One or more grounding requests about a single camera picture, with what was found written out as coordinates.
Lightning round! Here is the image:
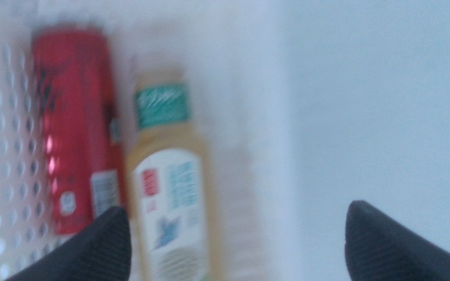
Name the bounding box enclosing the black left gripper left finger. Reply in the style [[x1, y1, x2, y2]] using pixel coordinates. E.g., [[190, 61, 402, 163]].
[[5, 205, 133, 281]]

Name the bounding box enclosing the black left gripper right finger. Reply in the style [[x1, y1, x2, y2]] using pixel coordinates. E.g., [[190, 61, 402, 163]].
[[344, 200, 450, 281]]

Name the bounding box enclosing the yellow tea bottle white cap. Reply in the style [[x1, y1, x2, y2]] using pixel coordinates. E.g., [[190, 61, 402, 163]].
[[125, 69, 224, 281]]

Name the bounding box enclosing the red drink can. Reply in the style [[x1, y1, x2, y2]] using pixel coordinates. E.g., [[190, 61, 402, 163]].
[[30, 26, 129, 236]]

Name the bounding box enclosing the white perforated plastic basket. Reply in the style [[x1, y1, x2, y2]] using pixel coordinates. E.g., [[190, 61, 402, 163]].
[[0, 0, 300, 281]]

